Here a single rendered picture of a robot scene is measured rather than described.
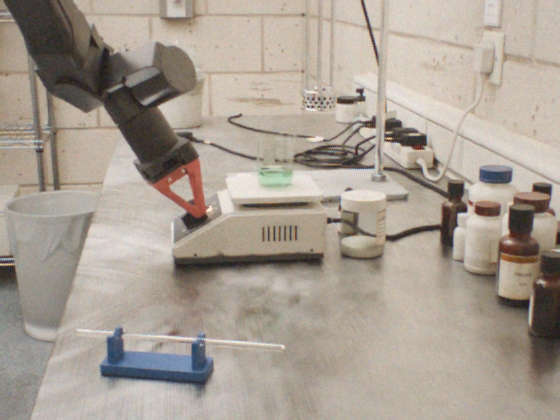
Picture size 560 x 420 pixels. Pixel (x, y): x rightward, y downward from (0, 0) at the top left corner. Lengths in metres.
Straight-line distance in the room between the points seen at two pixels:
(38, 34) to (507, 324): 0.58
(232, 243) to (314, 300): 0.16
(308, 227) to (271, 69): 2.44
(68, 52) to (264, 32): 2.54
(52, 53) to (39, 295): 1.82
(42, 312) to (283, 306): 1.86
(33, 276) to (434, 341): 1.97
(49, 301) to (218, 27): 1.35
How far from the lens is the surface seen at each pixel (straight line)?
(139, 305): 0.95
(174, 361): 0.79
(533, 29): 1.38
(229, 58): 3.45
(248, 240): 1.06
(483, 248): 1.05
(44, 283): 2.69
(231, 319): 0.90
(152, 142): 1.03
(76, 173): 3.53
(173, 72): 0.98
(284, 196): 1.05
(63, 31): 0.93
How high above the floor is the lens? 1.10
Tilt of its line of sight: 15 degrees down
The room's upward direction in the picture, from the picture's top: straight up
